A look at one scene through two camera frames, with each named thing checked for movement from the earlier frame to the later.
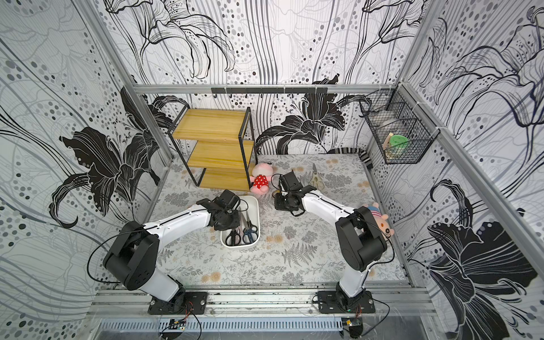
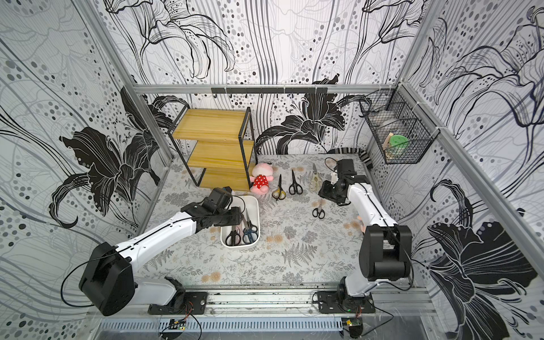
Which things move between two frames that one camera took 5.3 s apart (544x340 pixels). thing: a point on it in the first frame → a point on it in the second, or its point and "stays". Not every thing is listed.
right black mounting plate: (337, 302) stays
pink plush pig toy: (260, 180) stays
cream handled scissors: (316, 180) stays
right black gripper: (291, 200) → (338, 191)
